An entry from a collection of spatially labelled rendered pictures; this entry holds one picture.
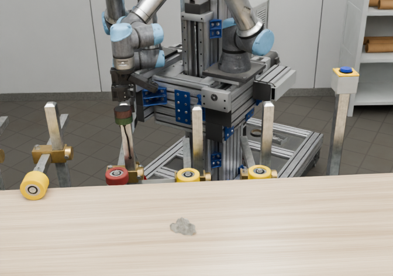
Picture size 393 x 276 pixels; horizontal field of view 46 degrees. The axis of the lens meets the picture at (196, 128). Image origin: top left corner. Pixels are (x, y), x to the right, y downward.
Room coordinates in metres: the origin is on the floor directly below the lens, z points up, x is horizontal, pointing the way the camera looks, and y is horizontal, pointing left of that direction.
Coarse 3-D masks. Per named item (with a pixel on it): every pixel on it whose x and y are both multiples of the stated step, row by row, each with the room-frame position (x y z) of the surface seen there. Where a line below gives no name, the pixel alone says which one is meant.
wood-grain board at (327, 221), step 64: (0, 192) 1.29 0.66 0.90; (64, 192) 1.28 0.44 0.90; (128, 192) 1.27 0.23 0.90; (192, 192) 1.26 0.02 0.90; (256, 192) 1.25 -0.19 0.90; (320, 192) 1.24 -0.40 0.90; (384, 192) 1.23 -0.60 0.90; (0, 256) 0.98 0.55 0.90; (64, 256) 0.97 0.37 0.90; (128, 256) 0.97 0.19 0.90; (192, 256) 0.96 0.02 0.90; (256, 256) 0.96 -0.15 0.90; (320, 256) 0.95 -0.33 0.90; (384, 256) 0.94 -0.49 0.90
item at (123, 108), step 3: (120, 105) 1.44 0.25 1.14; (123, 105) 1.44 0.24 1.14; (126, 105) 1.44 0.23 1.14; (117, 108) 1.42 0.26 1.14; (120, 108) 1.42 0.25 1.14; (123, 108) 1.42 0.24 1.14; (126, 108) 1.42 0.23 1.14; (129, 108) 1.41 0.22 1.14; (117, 111) 1.40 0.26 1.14; (120, 111) 1.39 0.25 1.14; (123, 111) 1.39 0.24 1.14; (129, 117) 1.40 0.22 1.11; (123, 126) 1.41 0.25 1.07; (126, 135) 1.43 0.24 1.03; (129, 147) 1.44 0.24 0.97; (129, 150) 1.44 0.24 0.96; (129, 153) 1.44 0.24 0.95; (129, 156) 1.44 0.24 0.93
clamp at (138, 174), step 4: (136, 164) 1.49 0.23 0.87; (136, 168) 1.46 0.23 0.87; (140, 168) 1.46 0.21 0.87; (128, 172) 1.44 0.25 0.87; (132, 172) 1.44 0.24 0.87; (136, 172) 1.44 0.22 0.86; (140, 172) 1.45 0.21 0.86; (132, 176) 1.44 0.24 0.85; (136, 176) 1.44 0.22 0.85; (140, 176) 1.44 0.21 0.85; (132, 180) 1.44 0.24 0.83; (136, 180) 1.44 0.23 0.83
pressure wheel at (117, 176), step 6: (114, 168) 1.41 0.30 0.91; (120, 168) 1.41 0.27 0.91; (108, 174) 1.37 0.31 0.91; (114, 174) 1.37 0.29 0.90; (120, 174) 1.37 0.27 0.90; (126, 174) 1.37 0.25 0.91; (108, 180) 1.35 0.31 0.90; (114, 180) 1.34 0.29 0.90; (120, 180) 1.34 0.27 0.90; (126, 180) 1.36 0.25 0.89
